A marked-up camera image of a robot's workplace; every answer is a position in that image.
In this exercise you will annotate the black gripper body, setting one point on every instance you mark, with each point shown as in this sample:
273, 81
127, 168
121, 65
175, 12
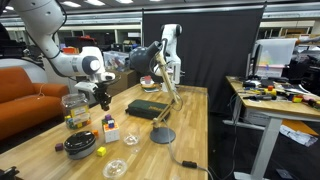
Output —
101, 91

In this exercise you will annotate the small Rubik's cube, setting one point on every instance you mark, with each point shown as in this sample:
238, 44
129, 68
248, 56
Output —
111, 124

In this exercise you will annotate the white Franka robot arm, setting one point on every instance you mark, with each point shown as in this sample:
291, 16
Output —
40, 20

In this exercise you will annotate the white idle robot arm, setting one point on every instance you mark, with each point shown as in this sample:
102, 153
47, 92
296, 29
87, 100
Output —
171, 43

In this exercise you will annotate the brown cardboard box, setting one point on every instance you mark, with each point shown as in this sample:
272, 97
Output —
125, 85

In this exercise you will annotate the orange box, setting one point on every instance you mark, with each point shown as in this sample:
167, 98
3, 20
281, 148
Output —
70, 50

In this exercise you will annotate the small black box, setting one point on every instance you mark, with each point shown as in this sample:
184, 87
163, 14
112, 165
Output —
249, 84

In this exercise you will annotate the clear jar of coloured blocks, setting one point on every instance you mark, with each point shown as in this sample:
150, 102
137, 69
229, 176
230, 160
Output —
76, 111

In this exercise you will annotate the orange wooden block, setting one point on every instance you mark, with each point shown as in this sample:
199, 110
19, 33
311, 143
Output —
95, 132

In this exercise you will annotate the big white Rubik's cube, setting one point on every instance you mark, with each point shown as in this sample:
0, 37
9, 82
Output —
112, 134

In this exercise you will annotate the clear plastic storage bin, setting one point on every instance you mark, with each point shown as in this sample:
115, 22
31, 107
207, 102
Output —
116, 61

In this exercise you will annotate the dark green flat case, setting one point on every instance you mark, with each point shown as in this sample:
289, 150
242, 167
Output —
143, 108

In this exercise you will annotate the clear drinking glass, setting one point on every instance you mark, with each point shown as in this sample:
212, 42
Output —
131, 139

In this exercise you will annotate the flat colourful tray stack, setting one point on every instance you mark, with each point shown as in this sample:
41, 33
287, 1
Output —
150, 89

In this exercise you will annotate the grey pot with black lid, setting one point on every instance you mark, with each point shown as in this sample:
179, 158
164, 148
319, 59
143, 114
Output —
80, 141

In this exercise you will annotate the red cup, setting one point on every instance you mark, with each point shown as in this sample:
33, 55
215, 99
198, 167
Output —
147, 79

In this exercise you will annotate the yellow wooden block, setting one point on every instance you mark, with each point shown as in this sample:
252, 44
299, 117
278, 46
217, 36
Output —
101, 151

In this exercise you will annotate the dark purple wooden block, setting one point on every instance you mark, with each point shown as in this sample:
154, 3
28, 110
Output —
59, 147

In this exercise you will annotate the wooden desk lamp grey shade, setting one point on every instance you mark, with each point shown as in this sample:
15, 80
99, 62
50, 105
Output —
162, 135

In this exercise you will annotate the clear glass dish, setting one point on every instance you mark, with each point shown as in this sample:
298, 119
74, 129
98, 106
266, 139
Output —
115, 168

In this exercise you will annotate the orange sofa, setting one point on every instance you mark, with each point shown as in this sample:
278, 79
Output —
20, 106

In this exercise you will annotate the pale grey rounded furniture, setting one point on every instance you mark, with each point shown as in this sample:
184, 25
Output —
20, 66

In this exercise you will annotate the black curtain screen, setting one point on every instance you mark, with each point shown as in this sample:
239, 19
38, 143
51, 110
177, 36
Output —
216, 50

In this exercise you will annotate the black handheld tool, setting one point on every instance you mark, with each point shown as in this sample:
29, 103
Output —
260, 97

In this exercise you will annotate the wooden side desk white legs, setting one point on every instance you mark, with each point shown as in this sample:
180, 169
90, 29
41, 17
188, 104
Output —
276, 107

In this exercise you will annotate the computer monitor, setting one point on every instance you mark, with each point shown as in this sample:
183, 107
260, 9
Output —
276, 50

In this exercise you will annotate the colourful small toy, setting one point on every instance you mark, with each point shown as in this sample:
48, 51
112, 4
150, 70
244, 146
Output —
297, 98

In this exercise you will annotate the white papers under desk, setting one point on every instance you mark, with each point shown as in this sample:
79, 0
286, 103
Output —
298, 135

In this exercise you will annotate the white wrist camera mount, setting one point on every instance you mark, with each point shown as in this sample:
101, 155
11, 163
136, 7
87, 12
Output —
85, 87

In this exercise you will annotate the black camera clamp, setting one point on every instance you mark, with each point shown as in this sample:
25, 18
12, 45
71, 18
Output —
8, 173

